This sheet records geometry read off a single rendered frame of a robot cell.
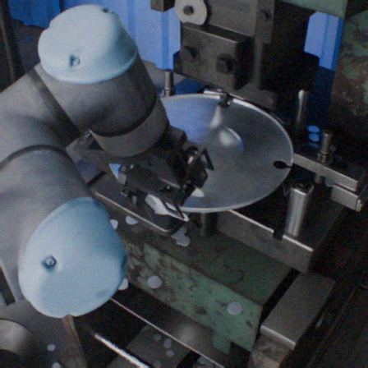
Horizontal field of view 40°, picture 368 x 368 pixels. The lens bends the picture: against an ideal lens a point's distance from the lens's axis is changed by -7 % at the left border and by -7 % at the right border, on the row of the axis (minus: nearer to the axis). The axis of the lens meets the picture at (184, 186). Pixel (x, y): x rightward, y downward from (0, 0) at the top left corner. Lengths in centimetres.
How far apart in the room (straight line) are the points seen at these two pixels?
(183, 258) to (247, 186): 17
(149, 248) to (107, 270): 54
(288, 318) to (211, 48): 41
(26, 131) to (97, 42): 9
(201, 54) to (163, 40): 176
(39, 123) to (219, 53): 37
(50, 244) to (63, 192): 4
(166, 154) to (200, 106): 41
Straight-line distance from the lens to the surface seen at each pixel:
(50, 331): 157
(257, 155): 82
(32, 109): 43
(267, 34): 68
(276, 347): 79
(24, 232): 34
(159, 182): 57
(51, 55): 42
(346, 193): 87
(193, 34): 76
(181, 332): 116
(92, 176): 101
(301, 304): 81
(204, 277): 83
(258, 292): 81
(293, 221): 79
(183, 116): 90
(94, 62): 41
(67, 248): 32
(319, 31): 209
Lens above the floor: 129
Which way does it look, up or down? 42 degrees down
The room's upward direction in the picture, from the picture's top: straight up
